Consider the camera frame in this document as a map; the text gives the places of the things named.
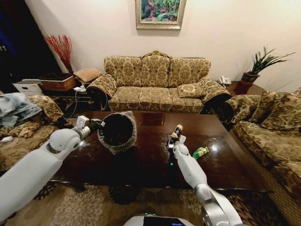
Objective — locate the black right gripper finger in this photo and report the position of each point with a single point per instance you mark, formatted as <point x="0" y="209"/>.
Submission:
<point x="181" y="139"/>
<point x="170" y="137"/>

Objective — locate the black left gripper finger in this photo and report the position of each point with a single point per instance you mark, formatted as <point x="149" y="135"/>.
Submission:
<point x="103" y="123"/>

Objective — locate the small brown bottle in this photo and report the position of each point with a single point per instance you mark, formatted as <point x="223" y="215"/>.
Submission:
<point x="177" y="131"/>

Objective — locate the black bin with plastic liner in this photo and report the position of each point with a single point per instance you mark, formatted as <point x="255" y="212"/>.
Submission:
<point x="117" y="135"/>

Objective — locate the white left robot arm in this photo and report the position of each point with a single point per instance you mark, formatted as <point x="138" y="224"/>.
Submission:
<point x="30" y="169"/>

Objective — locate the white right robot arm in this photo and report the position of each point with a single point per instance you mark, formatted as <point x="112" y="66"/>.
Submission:
<point x="191" y="169"/>

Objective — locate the green crumpled drink carton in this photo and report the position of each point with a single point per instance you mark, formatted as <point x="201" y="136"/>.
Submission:
<point x="200" y="152"/>

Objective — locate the dark side table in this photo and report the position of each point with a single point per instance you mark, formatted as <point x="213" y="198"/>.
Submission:
<point x="70" y="99"/>

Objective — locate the white power adapter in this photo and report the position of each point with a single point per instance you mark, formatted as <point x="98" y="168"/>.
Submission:
<point x="79" y="88"/>

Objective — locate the brown woven cushion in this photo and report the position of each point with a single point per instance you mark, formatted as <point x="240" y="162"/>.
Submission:
<point x="87" y="75"/>

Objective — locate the floral patterned throw cushion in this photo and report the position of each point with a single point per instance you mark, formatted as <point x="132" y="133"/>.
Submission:
<point x="191" y="90"/>

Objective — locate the three-seat floral patterned sofa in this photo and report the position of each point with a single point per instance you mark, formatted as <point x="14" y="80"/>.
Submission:
<point x="157" y="87"/>

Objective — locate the brown wooden open box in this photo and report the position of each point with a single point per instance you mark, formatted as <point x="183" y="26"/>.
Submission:
<point x="57" y="81"/>

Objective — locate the floral sofa with clothes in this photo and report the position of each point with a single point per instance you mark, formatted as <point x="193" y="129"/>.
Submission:
<point x="26" y="139"/>

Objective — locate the white desk telephone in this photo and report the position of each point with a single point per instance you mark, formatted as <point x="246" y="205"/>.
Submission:
<point x="225" y="80"/>

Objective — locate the white cardboard storage box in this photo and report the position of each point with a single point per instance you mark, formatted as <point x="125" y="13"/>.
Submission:
<point x="28" y="87"/>

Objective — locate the white robot front shell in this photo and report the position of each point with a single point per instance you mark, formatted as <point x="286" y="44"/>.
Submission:
<point x="162" y="219"/>

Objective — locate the pale blue clothes pile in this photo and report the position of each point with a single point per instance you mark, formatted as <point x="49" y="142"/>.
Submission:
<point x="16" y="107"/>

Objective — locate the red dried branches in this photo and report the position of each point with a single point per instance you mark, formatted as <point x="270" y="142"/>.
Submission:
<point x="60" y="50"/>

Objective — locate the beige patterned rug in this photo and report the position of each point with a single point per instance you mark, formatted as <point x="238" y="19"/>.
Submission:
<point x="77" y="204"/>

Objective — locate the floral sofa with cushions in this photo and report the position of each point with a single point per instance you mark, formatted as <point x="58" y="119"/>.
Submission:
<point x="270" y="131"/>

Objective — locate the small white device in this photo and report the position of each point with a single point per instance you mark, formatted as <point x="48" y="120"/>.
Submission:
<point x="6" y="139"/>

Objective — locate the dark red plant pot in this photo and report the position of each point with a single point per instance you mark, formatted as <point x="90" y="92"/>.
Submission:
<point x="250" y="77"/>

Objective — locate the green leafy plant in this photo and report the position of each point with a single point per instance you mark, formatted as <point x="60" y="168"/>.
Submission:
<point x="265" y="60"/>

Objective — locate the framed colourful painting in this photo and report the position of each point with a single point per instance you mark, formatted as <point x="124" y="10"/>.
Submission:
<point x="160" y="13"/>

